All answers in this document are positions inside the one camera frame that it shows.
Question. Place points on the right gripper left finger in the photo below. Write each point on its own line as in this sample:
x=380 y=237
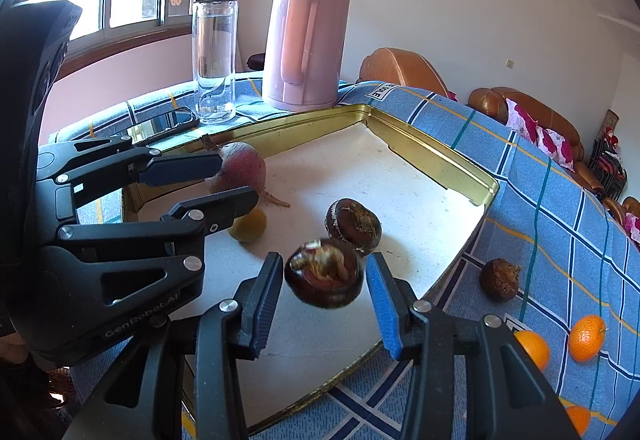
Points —
x=140 y=395

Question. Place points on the pink floral pillow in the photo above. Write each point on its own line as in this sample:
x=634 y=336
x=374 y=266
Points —
x=555 y=147
x=521 y=122

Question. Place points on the black smartphone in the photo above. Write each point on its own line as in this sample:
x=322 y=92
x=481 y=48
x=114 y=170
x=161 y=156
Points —
x=162 y=126

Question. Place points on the small mandarin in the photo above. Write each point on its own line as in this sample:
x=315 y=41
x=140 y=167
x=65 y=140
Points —
x=580 y=418
x=586 y=338
x=535 y=346

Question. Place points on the small mandarin front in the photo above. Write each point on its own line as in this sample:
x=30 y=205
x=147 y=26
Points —
x=580 y=418

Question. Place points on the brown leather long sofa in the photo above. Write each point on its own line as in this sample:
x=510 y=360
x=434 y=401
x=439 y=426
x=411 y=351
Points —
x=541 y=126

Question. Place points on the brown leather armchair right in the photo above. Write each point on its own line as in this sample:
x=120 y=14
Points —
x=627 y=214

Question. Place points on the pink electric kettle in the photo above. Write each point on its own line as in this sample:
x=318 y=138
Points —
x=304 y=53

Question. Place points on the brown leather armchair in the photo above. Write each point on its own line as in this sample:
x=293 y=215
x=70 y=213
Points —
x=404 y=68
x=627 y=214

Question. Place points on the pink floral pillow right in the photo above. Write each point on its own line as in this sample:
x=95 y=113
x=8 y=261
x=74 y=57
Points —
x=555 y=147

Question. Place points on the blue plaid tablecloth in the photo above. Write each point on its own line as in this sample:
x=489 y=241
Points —
x=576 y=262

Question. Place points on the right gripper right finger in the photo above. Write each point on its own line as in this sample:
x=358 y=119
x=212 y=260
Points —
x=507 y=397

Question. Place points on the pink floral pillow left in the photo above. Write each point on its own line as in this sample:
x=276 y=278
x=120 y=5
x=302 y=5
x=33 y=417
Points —
x=521 y=122

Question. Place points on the clear glass water bottle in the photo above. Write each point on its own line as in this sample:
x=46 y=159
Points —
x=214 y=89

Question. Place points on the brown leather armchair near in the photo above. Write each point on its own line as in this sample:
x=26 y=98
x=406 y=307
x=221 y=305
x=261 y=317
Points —
x=404 y=68

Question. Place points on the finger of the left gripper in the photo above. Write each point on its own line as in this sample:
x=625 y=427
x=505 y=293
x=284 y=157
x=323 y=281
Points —
x=68 y=245
x=84 y=170

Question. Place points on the stacked dark chairs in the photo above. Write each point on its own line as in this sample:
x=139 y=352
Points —
x=608 y=169

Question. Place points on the purple red radish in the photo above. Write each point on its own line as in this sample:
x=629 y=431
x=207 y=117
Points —
x=241 y=166

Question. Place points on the dark mangosteen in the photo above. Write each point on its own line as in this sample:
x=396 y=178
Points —
x=325 y=273
x=349 y=221
x=500 y=280

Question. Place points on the tall decorated vase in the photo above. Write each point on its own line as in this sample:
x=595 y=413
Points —
x=609 y=123

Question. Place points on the gold metal tin tray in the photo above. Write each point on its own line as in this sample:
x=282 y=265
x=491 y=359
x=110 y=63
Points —
x=353 y=173

